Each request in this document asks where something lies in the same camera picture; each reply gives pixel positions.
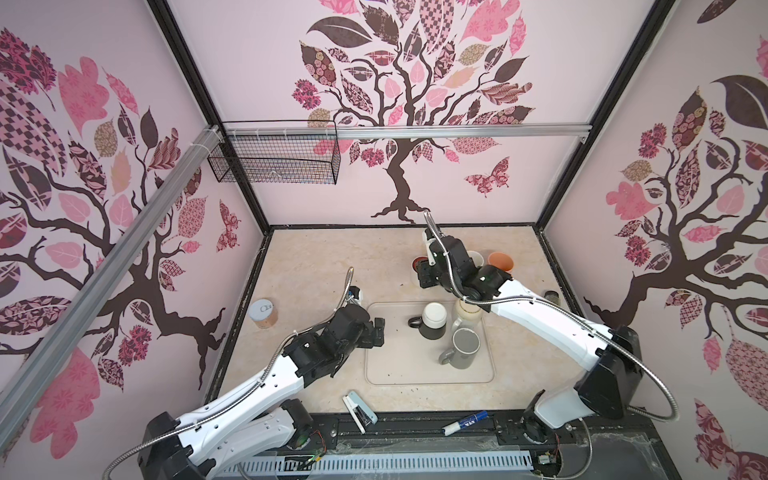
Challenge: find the white ribbed-bottom mug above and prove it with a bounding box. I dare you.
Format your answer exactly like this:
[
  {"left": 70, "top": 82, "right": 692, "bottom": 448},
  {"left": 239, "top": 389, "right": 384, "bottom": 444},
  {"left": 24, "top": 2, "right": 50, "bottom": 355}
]
[{"left": 468, "top": 250, "right": 485, "bottom": 267}]

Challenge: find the peach orange mug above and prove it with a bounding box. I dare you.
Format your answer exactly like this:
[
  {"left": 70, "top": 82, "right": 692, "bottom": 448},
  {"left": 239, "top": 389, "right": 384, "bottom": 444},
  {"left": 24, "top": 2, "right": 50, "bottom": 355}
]
[{"left": 487, "top": 252, "right": 515, "bottom": 273}]

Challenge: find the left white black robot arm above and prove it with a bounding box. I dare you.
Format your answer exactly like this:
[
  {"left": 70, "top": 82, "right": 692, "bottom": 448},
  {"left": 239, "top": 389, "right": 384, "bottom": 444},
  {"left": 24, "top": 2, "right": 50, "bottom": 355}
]
[{"left": 102, "top": 269, "right": 385, "bottom": 479}]

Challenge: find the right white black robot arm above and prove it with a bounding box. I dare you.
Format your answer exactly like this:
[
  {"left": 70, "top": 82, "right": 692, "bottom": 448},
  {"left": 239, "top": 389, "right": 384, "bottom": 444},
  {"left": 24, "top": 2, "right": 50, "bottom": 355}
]
[{"left": 418, "top": 212, "right": 680, "bottom": 444}]

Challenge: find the cream beige mug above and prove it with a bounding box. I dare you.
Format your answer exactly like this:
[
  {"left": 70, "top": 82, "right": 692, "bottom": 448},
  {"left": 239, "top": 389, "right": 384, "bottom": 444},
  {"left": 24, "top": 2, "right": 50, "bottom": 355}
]
[{"left": 450, "top": 300, "right": 484, "bottom": 333}]

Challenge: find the grey mug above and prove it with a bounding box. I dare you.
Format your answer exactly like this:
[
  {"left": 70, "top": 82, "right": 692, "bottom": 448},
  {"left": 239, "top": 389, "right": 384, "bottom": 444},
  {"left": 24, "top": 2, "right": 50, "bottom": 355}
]
[{"left": 438, "top": 327, "right": 481, "bottom": 370}]

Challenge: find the translucent plastic tray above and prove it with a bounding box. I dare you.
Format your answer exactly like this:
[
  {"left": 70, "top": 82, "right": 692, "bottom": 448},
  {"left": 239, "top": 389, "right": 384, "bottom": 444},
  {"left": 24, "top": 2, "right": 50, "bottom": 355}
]
[{"left": 365, "top": 301, "right": 495, "bottom": 386}]

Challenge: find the white teal stapler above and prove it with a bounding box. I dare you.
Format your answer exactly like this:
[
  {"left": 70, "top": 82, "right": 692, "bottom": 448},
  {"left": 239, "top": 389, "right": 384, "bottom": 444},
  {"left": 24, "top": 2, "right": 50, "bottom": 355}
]
[{"left": 342, "top": 391, "right": 378, "bottom": 434}]

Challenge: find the orange tin can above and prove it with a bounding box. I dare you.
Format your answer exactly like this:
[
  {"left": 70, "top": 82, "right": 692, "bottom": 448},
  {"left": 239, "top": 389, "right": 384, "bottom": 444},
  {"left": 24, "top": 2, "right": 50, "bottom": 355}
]
[{"left": 247, "top": 298, "right": 277, "bottom": 329}]

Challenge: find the glass spice jar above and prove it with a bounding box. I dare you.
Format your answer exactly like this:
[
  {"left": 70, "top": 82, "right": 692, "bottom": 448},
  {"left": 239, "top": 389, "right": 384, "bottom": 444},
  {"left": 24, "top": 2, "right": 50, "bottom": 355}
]
[{"left": 543, "top": 290, "right": 561, "bottom": 305}]

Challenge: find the blue white marker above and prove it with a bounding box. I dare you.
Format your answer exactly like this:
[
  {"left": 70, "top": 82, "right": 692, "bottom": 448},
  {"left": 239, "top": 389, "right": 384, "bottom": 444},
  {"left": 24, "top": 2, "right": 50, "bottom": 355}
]
[{"left": 442, "top": 410, "right": 488, "bottom": 437}]

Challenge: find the white slotted cable duct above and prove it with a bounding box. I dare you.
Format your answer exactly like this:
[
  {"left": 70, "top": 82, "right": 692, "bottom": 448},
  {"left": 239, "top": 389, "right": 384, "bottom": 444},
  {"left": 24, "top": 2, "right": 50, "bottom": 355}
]
[{"left": 220, "top": 451, "right": 534, "bottom": 479}]

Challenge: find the black wire basket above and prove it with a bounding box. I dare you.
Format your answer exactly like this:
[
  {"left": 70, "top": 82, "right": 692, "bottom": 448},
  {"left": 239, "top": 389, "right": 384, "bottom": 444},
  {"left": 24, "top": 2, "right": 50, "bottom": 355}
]
[{"left": 208, "top": 120, "right": 341, "bottom": 185}]

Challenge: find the black base frame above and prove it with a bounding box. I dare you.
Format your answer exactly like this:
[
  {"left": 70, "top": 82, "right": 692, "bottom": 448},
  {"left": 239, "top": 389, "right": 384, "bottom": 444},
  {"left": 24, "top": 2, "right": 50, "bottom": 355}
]
[{"left": 160, "top": 407, "right": 682, "bottom": 480}]

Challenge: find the horizontal aluminium rail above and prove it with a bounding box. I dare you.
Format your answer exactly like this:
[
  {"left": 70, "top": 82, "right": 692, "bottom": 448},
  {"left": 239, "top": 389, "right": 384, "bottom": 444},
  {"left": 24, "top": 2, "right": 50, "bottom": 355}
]
[{"left": 224, "top": 121, "right": 592, "bottom": 140}]

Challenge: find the diagonal aluminium rail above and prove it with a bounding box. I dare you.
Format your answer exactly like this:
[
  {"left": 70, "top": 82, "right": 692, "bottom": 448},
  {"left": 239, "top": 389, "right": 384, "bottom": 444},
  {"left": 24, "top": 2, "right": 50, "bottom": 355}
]
[{"left": 1, "top": 125, "right": 222, "bottom": 448}]

